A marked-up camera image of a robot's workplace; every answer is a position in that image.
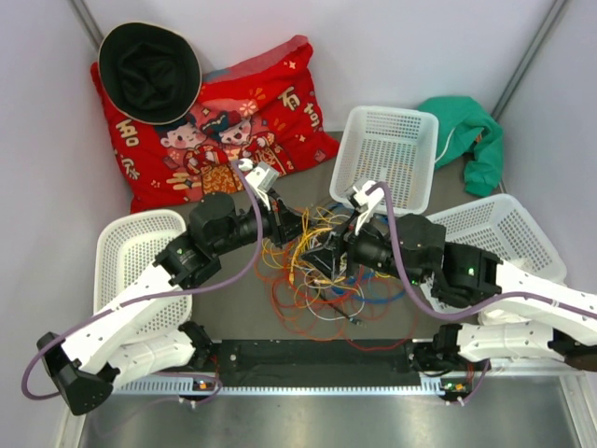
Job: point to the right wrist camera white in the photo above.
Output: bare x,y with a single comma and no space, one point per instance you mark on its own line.
364,196

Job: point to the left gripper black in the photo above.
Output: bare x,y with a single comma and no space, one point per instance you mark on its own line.
284,222

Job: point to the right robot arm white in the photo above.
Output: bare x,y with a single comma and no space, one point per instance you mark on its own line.
453,283

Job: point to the white basket centre back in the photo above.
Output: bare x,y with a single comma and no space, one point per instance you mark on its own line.
389,144

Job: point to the white cloth under basket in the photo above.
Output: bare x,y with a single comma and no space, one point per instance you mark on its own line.
533,300

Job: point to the white basket left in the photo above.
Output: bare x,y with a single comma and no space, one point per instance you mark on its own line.
124,249

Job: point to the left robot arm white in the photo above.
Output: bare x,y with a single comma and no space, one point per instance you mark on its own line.
97,358

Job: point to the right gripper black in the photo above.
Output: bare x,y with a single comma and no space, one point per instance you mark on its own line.
343,238

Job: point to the green cloth garment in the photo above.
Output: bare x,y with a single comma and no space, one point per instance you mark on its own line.
466,129

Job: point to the red printed pillow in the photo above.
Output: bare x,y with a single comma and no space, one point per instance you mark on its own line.
263,109

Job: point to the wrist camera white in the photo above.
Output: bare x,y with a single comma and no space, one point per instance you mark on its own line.
364,196
258,177

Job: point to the white basket right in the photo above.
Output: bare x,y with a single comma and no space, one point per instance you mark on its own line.
501,225

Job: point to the black round hat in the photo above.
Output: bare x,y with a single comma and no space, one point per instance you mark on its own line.
149,73

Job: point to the white basket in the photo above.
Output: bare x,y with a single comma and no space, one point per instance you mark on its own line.
124,249
501,225
389,144

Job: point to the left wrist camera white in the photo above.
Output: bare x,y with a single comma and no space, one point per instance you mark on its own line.
258,177

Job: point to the black base bar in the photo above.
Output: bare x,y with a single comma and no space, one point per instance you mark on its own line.
306,363

